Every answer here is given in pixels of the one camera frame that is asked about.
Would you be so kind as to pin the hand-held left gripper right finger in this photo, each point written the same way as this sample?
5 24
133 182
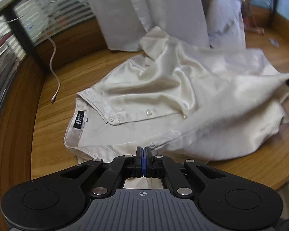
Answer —
148 161

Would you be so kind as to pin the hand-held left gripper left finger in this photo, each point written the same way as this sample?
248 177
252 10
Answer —
139 161

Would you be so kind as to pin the cream shirt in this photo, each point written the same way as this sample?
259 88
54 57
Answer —
159 89

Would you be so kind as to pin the pale shirt with grey placket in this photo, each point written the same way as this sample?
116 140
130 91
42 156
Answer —
226 24

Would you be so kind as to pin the white shirt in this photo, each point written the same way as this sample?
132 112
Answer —
147 9

